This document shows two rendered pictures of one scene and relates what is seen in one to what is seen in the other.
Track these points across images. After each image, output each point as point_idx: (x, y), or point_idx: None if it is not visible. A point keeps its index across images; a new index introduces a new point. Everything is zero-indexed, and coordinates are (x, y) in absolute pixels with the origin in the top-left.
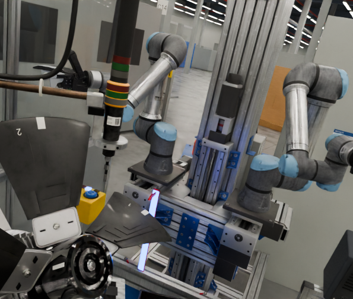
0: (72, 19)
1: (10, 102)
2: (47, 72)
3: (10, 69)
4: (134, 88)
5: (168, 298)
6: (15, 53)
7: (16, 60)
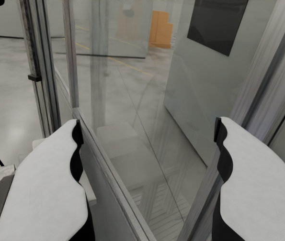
0: None
1: (199, 194)
2: (68, 129)
3: (235, 109)
4: None
5: None
6: (284, 57)
7: (273, 90)
